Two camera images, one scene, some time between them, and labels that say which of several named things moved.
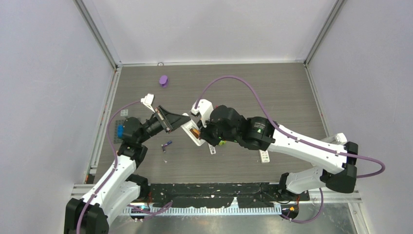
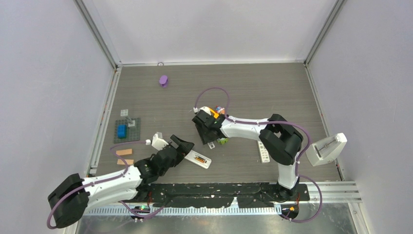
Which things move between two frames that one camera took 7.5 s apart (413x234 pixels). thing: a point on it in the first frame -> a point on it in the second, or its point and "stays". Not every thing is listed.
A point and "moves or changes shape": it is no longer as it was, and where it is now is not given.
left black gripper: [171, 121] -> [183, 148]
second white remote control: [264, 156] stays
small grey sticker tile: [124, 112] stays
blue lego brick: [120, 130] stays
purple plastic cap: [163, 80] stays
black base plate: [219, 195] stays
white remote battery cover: [212, 148] moves or changes shape
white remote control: [189, 125] -> [191, 157]
